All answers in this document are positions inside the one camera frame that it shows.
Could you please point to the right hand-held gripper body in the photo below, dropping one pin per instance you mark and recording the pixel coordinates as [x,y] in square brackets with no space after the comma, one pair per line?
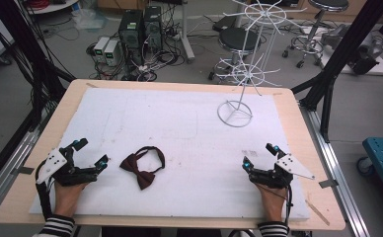
[293,166]

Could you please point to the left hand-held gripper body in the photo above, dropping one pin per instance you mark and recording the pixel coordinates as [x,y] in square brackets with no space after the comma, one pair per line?
[56,164]

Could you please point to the dark red bow tie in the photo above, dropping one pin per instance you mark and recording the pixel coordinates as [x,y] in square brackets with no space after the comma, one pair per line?
[140,174]

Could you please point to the person's left hand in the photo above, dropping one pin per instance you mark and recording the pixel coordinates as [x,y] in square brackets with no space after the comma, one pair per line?
[67,199]

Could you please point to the person's right hand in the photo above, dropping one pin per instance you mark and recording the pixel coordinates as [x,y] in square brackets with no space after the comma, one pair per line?
[274,202]

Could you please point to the grey tape piece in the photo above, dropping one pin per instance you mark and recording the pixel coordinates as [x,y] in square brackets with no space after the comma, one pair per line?
[23,170]
[328,183]

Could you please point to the thin wooden stick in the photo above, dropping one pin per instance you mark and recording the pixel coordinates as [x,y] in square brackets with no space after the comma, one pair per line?
[317,212]

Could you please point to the white foam mat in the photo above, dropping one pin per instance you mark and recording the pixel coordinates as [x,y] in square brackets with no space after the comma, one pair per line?
[179,131]

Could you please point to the white power supply box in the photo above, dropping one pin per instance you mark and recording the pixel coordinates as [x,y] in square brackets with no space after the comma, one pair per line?
[111,52]
[100,47]

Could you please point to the black round stool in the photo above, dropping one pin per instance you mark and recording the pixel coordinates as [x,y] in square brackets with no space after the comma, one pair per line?
[327,4]
[237,39]

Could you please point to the black computer tower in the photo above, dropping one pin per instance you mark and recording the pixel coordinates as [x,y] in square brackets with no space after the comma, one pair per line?
[131,33]
[153,28]

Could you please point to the clear plastic bag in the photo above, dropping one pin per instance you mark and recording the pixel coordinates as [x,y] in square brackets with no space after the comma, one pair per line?
[89,18]

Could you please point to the grey machine on white board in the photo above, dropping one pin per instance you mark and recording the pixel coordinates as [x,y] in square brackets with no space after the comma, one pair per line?
[367,54]

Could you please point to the grey desk leg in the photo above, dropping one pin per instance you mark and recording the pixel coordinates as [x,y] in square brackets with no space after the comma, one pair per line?
[187,39]

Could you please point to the white round table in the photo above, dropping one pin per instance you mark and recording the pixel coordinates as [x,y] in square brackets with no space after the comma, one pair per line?
[51,6]

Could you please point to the aluminium rail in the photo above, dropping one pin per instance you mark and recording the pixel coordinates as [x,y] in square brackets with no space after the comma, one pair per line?
[12,164]
[339,177]

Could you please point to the black metal frame post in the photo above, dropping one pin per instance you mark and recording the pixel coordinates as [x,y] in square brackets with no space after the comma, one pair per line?
[18,42]
[344,49]

